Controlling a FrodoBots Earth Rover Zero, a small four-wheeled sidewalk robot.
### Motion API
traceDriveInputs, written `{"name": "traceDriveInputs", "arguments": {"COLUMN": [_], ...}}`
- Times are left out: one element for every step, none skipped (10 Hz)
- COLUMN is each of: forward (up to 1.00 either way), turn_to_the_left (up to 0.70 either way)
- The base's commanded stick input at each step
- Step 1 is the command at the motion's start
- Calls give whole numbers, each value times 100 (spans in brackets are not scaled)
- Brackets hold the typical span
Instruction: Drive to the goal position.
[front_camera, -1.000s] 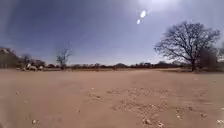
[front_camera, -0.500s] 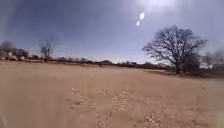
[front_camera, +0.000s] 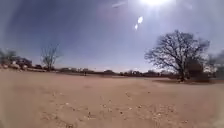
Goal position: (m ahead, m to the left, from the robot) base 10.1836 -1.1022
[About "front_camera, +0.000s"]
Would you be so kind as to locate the small bare tree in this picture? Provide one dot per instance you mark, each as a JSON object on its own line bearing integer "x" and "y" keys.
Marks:
{"x": 50, "y": 60}

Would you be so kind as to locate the sandy dirt ground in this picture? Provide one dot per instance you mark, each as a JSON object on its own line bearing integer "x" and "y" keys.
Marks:
{"x": 100, "y": 96}

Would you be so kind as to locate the group of trees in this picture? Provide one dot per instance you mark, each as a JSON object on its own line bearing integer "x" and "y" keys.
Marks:
{"x": 15, "y": 61}

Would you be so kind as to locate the distant line of trees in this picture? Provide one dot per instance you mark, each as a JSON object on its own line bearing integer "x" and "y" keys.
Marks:
{"x": 133, "y": 72}

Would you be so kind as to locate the large bare tree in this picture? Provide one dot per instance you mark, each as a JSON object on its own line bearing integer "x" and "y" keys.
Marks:
{"x": 180, "y": 53}

